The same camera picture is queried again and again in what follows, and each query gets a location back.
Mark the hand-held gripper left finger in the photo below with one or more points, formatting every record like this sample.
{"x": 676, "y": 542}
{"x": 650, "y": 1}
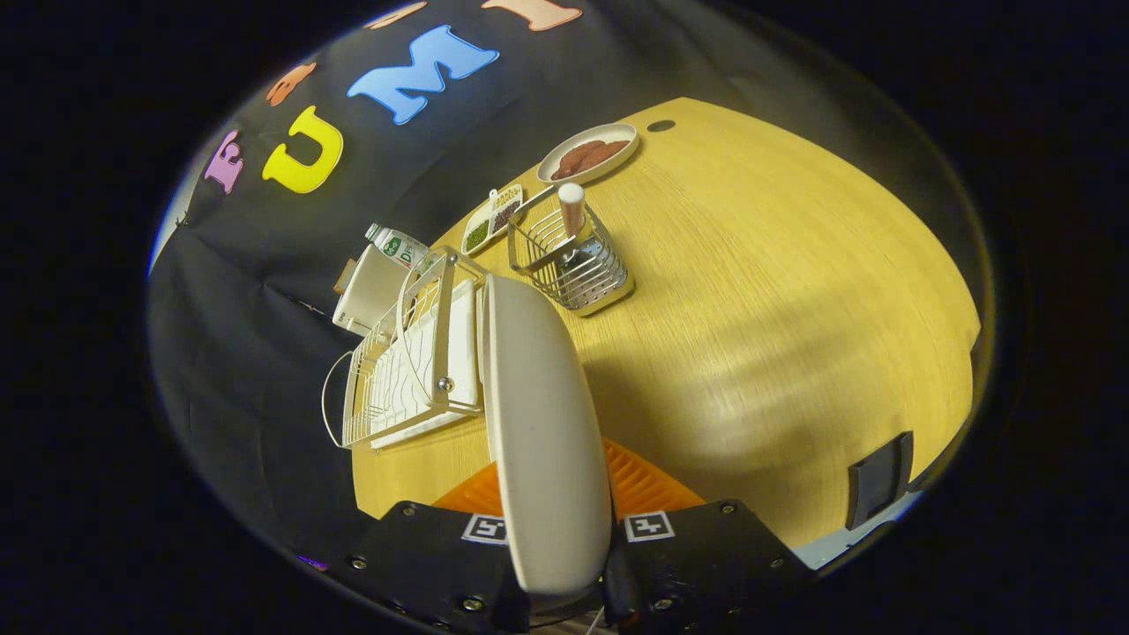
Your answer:
{"x": 423, "y": 564}

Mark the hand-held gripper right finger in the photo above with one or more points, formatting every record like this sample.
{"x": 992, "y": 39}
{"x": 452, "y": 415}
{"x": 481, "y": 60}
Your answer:
{"x": 706, "y": 564}

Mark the cream plate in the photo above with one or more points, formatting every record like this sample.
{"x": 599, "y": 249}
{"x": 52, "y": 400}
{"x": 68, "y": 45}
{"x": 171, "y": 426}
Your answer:
{"x": 538, "y": 423}

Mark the white compartment dish with beans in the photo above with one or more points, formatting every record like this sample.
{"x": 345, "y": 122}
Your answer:
{"x": 481, "y": 234}

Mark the white plate with patties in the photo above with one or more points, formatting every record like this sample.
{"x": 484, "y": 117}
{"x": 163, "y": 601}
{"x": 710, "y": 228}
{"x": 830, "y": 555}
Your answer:
{"x": 549, "y": 170}

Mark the black rectangular object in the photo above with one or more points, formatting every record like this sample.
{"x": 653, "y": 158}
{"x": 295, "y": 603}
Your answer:
{"x": 878, "y": 481}

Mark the white toaster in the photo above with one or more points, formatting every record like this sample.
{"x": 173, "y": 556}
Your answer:
{"x": 370, "y": 291}

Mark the toasted bread slice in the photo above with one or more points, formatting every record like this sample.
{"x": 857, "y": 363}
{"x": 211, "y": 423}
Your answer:
{"x": 340, "y": 282}

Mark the white green-label drink bottle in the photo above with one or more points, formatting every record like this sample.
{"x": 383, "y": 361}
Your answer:
{"x": 401, "y": 247}

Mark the black backdrop cloth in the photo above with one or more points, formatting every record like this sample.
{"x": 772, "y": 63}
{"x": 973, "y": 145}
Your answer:
{"x": 265, "y": 265}

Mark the brown meat patty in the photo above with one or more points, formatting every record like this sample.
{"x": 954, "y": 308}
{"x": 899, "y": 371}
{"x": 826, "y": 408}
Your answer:
{"x": 578, "y": 160}
{"x": 610, "y": 152}

